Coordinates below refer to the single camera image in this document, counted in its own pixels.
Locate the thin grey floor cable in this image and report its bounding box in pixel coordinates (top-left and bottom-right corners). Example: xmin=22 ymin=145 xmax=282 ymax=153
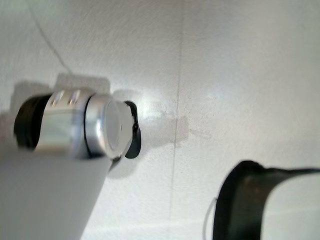
xmin=26 ymin=0 xmax=76 ymax=76

